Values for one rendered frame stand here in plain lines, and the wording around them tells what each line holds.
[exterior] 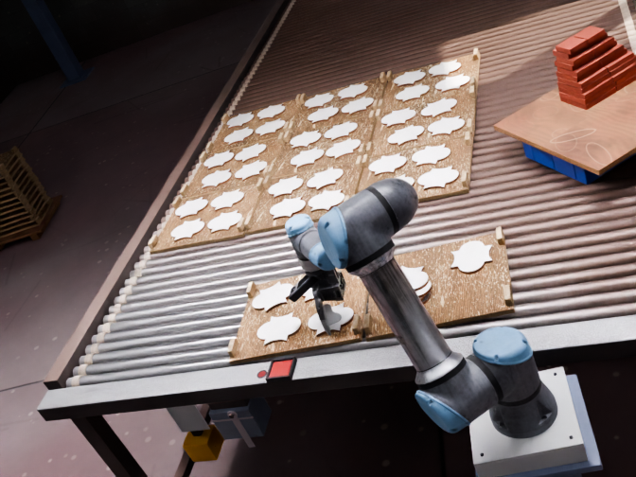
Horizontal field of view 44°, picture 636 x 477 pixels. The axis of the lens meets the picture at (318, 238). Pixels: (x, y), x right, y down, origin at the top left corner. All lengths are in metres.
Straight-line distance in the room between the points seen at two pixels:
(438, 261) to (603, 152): 0.57
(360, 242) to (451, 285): 0.70
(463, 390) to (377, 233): 0.37
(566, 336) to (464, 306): 0.29
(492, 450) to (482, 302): 0.48
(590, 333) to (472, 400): 0.46
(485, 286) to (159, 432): 2.03
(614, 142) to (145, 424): 2.48
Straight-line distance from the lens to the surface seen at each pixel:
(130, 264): 3.09
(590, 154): 2.44
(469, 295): 2.20
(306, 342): 2.27
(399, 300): 1.63
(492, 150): 2.84
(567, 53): 2.63
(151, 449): 3.75
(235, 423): 2.39
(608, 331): 2.04
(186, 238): 3.04
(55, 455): 4.10
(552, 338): 2.05
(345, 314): 2.28
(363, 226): 1.60
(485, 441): 1.86
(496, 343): 1.73
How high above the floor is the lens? 2.33
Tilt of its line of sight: 32 degrees down
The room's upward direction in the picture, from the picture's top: 24 degrees counter-clockwise
